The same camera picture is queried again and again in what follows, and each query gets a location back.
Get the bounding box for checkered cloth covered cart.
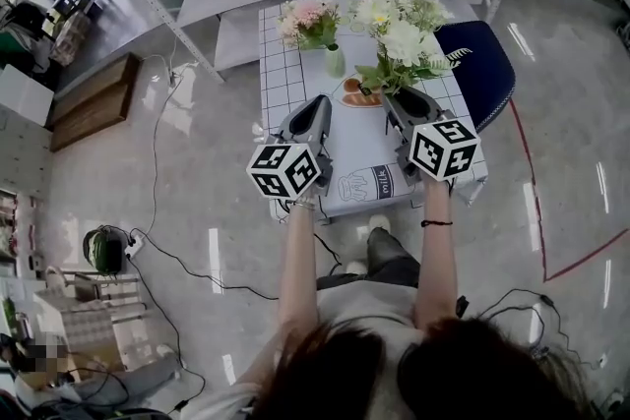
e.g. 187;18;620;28
33;289;129;375

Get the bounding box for white grid-pattern tablecloth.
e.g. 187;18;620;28
258;0;489;225

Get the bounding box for green vase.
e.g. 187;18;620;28
324;42;347;79

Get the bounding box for white flower bouquet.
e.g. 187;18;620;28
346;0;473;97

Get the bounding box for white power strip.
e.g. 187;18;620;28
123;233;147;260

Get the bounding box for person's light shirt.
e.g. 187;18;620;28
186;279;429;420

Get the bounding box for person's right forearm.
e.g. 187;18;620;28
411;176;459;330

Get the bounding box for green and black device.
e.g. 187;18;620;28
82;224;124;274

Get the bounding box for light wooden slatted rack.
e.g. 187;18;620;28
73;270;149;311

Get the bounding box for pink flower bouquet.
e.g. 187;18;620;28
275;0;342;51

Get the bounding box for black cable with adapter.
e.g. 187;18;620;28
479;287;606;368

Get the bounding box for white box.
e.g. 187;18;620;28
0;63;55;129

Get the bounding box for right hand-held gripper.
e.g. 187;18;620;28
381;87;482;184

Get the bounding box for person's right white shoe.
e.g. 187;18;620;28
367;213;393;235

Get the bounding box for person's left forearm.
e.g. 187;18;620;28
276;199;321;340

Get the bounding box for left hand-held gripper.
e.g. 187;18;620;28
244;94;337;205

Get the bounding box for black power cable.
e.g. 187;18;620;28
132;228;282;301

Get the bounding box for navy blue chair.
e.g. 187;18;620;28
432;19;517;134

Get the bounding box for person's grey trousers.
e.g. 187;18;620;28
314;225;422;291

